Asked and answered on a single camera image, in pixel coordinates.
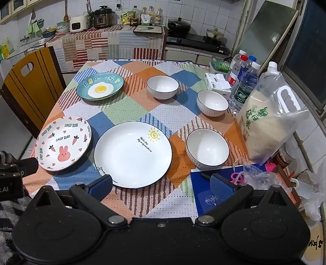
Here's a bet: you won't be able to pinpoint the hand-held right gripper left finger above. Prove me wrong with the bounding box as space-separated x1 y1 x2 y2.
32 174 128 228

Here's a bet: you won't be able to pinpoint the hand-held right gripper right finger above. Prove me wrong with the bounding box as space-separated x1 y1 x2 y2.
195 174 293 227

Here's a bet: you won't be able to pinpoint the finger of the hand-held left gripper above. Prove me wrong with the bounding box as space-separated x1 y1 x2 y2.
17 157 39 176

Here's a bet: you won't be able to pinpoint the white ribbed bowl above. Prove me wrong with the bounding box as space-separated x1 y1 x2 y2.
146 75 179 100
196 90 229 117
186 128 230 170

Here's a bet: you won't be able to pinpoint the stack of green bowls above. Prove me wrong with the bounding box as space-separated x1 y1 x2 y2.
55 21 70 33

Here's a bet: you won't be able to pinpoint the pink scissors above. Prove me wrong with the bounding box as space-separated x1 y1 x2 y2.
230 171 245 184

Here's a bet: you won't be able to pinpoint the grey fuzzy clothing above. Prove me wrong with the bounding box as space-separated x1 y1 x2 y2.
0 199 35 265

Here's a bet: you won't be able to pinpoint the large white sun plate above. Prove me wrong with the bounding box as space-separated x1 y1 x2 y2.
93 121 173 189

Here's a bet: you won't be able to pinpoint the clear plastic bag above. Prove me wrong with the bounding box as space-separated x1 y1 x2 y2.
243 163 281 189

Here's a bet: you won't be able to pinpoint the pink bunny print plate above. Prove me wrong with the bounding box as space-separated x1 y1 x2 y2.
34 115 92 172

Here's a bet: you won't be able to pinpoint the red label jar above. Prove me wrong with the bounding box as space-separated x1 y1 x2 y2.
276 146 297 169

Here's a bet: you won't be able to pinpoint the wooden chair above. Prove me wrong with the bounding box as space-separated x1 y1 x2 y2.
0 46 67 139

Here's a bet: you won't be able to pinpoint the clear bag of rice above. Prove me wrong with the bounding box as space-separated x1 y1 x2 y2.
234 62 310 163

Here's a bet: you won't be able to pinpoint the checked patchwork tablecloth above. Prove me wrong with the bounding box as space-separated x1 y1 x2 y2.
22 59 255 220

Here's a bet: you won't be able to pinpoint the white plastic bag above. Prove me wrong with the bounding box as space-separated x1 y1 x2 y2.
302 163 326 222

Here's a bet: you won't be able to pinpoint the blue fried egg plate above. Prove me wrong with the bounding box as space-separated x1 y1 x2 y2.
76 72 124 100

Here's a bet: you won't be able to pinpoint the green label water bottle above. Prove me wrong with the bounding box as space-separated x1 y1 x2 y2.
228 62 261 114

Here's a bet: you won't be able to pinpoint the white tissue box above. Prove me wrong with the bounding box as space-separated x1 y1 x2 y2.
204 73 232 100

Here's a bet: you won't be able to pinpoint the red label water bottle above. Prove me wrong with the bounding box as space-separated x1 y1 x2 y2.
227 53 249 88

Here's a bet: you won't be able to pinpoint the green plastic basket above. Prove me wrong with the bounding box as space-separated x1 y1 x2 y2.
210 55 233 73

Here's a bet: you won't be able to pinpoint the blue label water bottle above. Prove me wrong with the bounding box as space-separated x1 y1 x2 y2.
237 55 258 84

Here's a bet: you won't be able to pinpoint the blue basin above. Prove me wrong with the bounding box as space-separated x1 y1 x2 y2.
41 28 57 39

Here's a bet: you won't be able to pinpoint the striped counter cloth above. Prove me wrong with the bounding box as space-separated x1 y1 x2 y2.
46 25 165 72

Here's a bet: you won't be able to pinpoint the green hanging cloth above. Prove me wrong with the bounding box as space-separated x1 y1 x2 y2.
27 22 44 35

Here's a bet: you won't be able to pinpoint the black gas stove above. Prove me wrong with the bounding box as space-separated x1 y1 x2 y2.
165 33 230 54

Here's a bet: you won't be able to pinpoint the white rice cooker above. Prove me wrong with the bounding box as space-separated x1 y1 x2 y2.
69 14 91 33

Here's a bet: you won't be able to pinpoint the cream cooking pot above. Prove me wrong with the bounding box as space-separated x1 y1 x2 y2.
206 28 225 40

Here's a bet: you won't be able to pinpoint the grey metal panel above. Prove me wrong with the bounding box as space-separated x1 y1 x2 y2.
230 0 298 67

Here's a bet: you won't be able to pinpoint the cutting board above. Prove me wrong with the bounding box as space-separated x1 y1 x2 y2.
133 25 162 34

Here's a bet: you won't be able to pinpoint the black wok with lid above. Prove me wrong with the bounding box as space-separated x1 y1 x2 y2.
167 17 191 32

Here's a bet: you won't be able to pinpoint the dark pressure cooker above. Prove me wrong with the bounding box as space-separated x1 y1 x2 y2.
92 6 114 29

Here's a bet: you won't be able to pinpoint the white label oil bottle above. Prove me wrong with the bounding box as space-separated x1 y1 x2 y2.
141 7 151 25

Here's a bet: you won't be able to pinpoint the cream wall cabinet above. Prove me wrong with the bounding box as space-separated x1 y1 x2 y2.
0 0 33 25

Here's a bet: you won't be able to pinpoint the window frame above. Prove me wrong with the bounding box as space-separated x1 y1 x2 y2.
279 0 326 114

